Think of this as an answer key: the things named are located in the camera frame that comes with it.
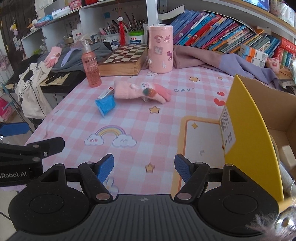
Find pink glove on clothes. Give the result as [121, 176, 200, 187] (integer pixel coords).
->
[44, 46, 62, 68]

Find pink sticker canister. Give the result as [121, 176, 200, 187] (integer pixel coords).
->
[147, 24, 173, 74]

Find pink spray bottle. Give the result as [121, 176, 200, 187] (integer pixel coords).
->
[79, 35, 102, 87]

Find white green jar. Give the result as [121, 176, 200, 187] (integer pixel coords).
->
[128, 30, 144, 44]

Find grey folded clothes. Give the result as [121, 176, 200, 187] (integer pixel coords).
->
[51, 42, 111, 73]

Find black keyboard piano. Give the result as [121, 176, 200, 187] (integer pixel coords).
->
[4, 70, 87, 95]

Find white orange medicine boxes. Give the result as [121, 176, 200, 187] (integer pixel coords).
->
[238, 44, 268, 68]

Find pink checked tablecloth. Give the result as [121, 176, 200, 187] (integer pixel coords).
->
[29, 67, 233, 195]

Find white tote bag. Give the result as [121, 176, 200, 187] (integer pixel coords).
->
[15, 62, 53, 120]

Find pink pig plush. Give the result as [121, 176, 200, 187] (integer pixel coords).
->
[266, 58, 280, 74]

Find wooden chess box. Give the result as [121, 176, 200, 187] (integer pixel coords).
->
[98, 44, 147, 77]

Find purple hairbrush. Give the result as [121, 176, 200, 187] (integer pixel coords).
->
[61, 48, 81, 67]

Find pen holder with pens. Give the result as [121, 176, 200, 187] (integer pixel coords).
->
[99, 12, 147, 45]

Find small white red box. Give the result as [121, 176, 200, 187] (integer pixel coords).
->
[97, 86, 114, 99]

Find pink purple sweater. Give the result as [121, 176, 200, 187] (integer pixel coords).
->
[173, 45, 281, 90]

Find yellow cardboard box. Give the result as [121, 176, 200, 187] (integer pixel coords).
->
[219, 75, 295, 202]

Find red tassel ornament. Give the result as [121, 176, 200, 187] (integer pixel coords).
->
[117, 16, 126, 46]

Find row of leaning books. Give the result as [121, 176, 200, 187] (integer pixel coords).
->
[171, 10, 280, 57]

